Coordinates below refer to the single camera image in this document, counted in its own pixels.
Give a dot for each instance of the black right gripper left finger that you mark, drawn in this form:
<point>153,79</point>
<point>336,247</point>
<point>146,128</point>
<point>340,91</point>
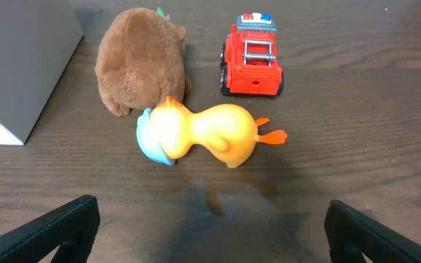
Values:
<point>69,230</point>

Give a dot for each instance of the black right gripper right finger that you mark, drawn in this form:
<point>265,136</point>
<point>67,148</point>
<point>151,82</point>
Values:
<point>354,237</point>

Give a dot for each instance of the yellow rubber duck toy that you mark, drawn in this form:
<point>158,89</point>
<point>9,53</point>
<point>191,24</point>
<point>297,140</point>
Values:
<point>167,132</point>

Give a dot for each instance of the brown plush toy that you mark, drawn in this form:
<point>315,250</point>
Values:
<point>141,61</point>

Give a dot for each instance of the white cardboard box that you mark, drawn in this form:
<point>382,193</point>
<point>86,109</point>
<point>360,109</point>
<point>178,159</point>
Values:
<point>37,40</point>

